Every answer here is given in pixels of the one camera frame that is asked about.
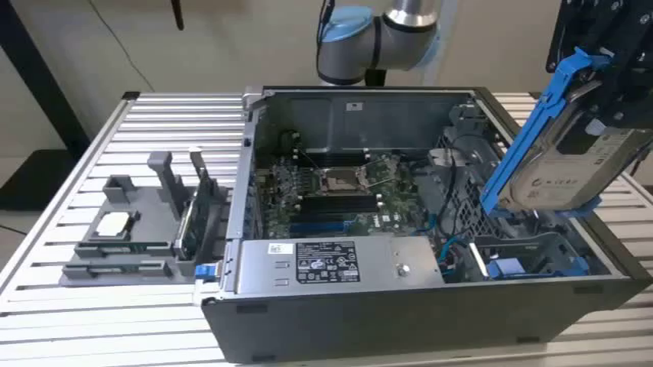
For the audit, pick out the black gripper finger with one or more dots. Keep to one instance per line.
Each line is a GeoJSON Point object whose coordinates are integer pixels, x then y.
{"type": "Point", "coordinates": [629, 76]}
{"type": "Point", "coordinates": [561, 34]}

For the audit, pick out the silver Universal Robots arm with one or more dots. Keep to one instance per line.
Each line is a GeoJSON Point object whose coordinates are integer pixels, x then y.
{"type": "Point", "coordinates": [351, 53]}

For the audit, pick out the black RAM slot bank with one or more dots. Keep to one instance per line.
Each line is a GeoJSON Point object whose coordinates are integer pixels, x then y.
{"type": "Point", "coordinates": [331, 157]}
{"type": "Point", "coordinates": [339, 204]}

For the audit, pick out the blue expansion slot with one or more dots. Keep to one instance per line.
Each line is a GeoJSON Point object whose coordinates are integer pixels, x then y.
{"type": "Point", "coordinates": [316, 228]}

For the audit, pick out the gray metal drive cage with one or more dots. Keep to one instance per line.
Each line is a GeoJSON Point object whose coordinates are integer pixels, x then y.
{"type": "Point", "coordinates": [460, 147]}

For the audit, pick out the green motherboard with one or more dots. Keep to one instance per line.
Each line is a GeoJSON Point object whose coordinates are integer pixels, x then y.
{"type": "Point", "coordinates": [403, 206]}

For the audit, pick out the CPU socket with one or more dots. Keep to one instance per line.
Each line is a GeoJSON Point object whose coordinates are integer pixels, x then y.
{"type": "Point", "coordinates": [336, 181]}

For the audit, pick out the thin metal locking lever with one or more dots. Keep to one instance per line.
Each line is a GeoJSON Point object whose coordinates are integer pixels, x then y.
{"type": "Point", "coordinates": [308, 158]}

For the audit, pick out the silver power supply unit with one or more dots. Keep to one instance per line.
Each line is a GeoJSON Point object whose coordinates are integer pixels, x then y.
{"type": "Point", "coordinates": [336, 264]}

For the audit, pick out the black hanging antenna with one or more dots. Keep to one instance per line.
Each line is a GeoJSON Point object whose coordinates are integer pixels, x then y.
{"type": "Point", "coordinates": [177, 15]}

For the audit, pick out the black open PC case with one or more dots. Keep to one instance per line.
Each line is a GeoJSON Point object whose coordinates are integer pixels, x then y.
{"type": "Point", "coordinates": [356, 325]}

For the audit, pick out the green graphics card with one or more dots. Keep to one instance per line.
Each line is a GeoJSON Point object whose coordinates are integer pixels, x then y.
{"type": "Point", "coordinates": [196, 221]}

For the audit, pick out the blue case latch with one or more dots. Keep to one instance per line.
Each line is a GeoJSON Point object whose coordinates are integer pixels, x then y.
{"type": "Point", "coordinates": [204, 272]}

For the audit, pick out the gray parts rack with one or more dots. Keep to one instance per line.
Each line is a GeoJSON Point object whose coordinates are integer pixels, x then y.
{"type": "Point", "coordinates": [148, 214]}

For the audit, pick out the silver CPU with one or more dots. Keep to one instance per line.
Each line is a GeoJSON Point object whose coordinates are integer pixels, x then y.
{"type": "Point", "coordinates": [114, 223]}

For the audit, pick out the black stand with base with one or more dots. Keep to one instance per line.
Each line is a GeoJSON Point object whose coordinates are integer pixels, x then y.
{"type": "Point", "coordinates": [30, 57]}

